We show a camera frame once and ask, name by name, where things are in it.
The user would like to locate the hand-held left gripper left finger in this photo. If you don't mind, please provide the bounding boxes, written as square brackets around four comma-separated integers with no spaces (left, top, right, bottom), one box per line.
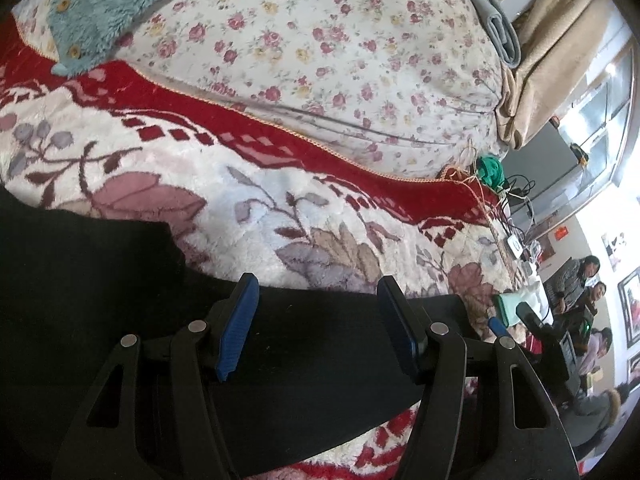
[50,272,261,480]

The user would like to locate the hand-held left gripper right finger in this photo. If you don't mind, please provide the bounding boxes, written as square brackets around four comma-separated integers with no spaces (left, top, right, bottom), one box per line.
[376,275,581,480]

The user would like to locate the black pants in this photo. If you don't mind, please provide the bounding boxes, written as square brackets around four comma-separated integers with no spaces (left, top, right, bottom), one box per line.
[0,185,471,480]

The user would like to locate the white and green sock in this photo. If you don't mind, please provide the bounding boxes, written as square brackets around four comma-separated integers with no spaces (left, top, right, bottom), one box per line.
[492,287,543,328]

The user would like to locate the red white floral blanket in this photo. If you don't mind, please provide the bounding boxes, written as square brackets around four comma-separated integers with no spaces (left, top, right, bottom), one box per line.
[0,10,546,480]

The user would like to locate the grey cabinet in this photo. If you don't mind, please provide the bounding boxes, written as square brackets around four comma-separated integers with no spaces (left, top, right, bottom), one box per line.
[505,122,583,221]

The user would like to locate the green yarn ball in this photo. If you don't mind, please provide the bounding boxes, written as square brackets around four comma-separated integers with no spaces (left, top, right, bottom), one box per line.
[475,155,508,193]

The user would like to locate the beige curtain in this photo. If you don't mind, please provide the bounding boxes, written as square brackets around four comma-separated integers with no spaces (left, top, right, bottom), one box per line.
[495,0,608,151]

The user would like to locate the grey folded cloth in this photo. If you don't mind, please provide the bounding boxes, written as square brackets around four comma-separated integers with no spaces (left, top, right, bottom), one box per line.
[452,0,521,67]

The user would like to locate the white floral quilt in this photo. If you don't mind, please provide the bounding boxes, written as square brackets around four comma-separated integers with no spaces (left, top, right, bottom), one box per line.
[10,0,511,183]

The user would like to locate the teal fleece garment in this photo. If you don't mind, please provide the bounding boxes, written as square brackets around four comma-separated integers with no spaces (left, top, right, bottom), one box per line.
[45,0,251,77]

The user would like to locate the framed wall picture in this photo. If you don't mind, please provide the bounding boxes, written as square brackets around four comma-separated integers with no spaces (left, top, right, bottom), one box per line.
[625,352,640,396]
[617,267,640,349]

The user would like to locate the wall poster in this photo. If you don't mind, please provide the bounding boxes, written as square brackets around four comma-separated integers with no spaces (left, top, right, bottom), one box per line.
[602,232,627,271]

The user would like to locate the black cables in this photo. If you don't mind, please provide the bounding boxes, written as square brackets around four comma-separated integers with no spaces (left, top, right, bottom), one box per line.
[500,175,537,241]

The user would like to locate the metal window frame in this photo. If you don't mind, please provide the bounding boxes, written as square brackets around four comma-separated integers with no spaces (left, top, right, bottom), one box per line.
[552,25,640,213]

